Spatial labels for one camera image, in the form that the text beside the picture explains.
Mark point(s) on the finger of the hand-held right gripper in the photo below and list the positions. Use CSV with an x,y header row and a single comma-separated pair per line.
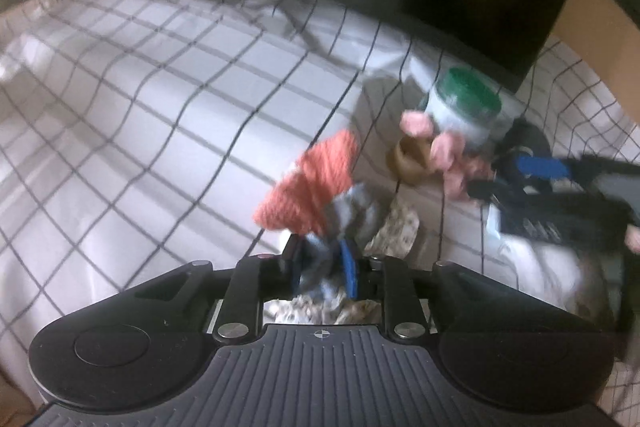
x,y
487,190
542,167

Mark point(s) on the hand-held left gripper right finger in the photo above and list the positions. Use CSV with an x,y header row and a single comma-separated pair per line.
x,y
351,274

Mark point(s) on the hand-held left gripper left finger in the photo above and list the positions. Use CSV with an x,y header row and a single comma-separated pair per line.
x,y
296,266

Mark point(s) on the pink plush toy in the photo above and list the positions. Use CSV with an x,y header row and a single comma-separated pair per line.
x,y
442,152

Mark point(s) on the orange and grey sock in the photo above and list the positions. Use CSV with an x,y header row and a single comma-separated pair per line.
x,y
320,177

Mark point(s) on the person's right hand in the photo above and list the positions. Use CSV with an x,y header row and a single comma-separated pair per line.
x,y
633,238

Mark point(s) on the floral patterned cloth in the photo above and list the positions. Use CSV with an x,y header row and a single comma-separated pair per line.
x,y
397,227

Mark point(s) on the tan round object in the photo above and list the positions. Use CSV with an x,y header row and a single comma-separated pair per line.
x,y
412,162

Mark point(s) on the green lid jar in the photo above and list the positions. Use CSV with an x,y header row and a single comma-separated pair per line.
x,y
465,107

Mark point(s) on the white checked bed sheet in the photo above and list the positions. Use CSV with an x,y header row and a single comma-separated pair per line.
x,y
150,107

